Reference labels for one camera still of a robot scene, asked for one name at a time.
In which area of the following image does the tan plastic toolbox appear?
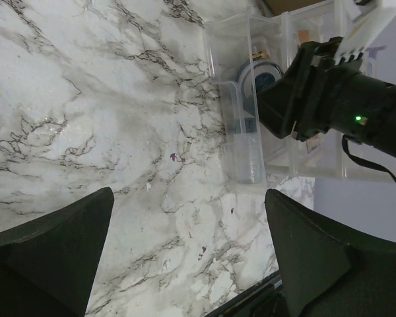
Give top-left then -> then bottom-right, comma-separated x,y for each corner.
255,0 -> 334,17

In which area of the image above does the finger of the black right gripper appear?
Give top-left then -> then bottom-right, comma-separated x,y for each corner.
257,42 -> 320,139

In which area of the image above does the gold cap lotion bottle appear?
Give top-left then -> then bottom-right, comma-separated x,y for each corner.
251,38 -> 271,60

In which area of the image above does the white plastic drawer organizer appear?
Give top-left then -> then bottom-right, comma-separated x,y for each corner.
285,1 -> 396,182

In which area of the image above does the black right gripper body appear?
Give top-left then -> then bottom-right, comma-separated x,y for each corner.
291,36 -> 362,142

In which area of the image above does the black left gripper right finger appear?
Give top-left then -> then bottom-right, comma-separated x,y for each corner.
265,189 -> 396,316

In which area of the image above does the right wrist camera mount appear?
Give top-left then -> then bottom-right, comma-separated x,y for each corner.
334,0 -> 396,65

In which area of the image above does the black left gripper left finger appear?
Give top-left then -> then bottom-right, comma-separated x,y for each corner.
0,187 -> 114,316

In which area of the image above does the black cap clear bottle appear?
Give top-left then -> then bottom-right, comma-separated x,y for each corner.
232,112 -> 263,184

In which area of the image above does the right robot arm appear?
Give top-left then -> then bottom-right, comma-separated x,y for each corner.
257,37 -> 396,158

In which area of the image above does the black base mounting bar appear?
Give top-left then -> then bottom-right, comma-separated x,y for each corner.
205,270 -> 290,317

